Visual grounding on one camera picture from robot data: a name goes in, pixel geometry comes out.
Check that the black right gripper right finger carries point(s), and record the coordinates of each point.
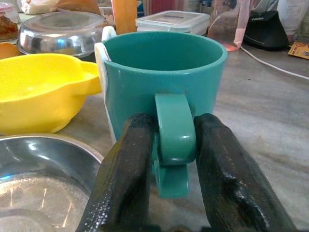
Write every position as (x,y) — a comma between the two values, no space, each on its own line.
(229,181)

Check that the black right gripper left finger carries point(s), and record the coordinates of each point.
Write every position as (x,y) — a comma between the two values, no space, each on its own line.
(120,181)

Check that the green mug with white rabbit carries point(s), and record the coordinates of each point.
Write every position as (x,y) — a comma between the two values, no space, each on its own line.
(164,79)

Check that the stainless steel bowl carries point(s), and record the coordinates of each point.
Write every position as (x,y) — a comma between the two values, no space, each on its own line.
(36,193)

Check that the yellow plastic funnel bowl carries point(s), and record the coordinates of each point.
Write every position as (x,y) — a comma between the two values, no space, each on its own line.
(36,96)

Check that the yellow paper packet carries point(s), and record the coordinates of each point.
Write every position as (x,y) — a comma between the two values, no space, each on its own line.
(300,50)

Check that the black appliance base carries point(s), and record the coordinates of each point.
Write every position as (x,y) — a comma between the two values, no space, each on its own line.
(265,33)

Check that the clear cup pink base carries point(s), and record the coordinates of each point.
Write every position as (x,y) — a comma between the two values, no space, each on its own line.
(224,26)

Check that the stainless steel lid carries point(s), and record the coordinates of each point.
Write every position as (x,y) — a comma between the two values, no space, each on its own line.
(60,36)

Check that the orange squeeze bottle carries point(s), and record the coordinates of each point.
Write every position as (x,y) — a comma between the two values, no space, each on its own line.
(124,17)

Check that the clear plastic food container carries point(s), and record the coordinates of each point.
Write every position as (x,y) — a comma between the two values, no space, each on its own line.
(173,23)

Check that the orange plastic utensil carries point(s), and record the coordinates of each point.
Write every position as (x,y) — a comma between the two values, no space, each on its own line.
(8,50)

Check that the clear box with pastry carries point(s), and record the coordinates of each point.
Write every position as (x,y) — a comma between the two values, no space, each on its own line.
(8,29)

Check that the bag of white powder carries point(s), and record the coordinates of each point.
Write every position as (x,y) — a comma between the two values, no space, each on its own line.
(36,7)

